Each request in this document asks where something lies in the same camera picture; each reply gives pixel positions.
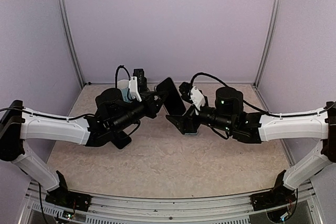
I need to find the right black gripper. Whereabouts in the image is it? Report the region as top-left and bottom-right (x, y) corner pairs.
(167, 103), (235, 133)

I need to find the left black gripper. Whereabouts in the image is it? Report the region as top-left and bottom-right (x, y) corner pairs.
(112, 90), (169, 133)

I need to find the clear phone case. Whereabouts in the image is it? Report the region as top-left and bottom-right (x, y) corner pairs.
(154, 77), (186, 116)

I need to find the light blue phone case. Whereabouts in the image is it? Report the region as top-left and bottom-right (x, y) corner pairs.
(184, 130), (198, 135)

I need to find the black phone case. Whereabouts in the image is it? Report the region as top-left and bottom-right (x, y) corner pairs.
(111, 131), (132, 150)

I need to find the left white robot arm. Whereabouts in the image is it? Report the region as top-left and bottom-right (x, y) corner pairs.
(1, 88), (168, 206)

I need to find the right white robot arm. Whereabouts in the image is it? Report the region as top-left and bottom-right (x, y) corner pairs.
(166, 83), (335, 205)

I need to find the light blue mug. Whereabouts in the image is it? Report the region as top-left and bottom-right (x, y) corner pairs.
(117, 79), (131, 103)

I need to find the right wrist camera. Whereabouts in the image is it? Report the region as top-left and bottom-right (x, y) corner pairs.
(179, 82), (206, 112)

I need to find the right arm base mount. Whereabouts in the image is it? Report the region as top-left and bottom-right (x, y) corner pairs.
(250, 170), (297, 211)

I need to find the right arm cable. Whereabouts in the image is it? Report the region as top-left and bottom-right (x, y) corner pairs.
(190, 71), (336, 117)

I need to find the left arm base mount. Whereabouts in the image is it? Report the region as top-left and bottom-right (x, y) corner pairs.
(45, 170), (92, 212)

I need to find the right aluminium frame post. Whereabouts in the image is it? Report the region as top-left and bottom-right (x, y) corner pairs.
(254, 0), (281, 89)

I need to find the aluminium frame post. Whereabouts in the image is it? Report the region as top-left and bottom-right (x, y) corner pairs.
(57, 0), (86, 89)
(254, 0), (281, 89)

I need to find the left aluminium frame post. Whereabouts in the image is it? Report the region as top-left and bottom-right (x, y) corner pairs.
(57, 0), (86, 89)

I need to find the front aluminium rail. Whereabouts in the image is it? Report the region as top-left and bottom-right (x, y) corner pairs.
(18, 179), (323, 224)

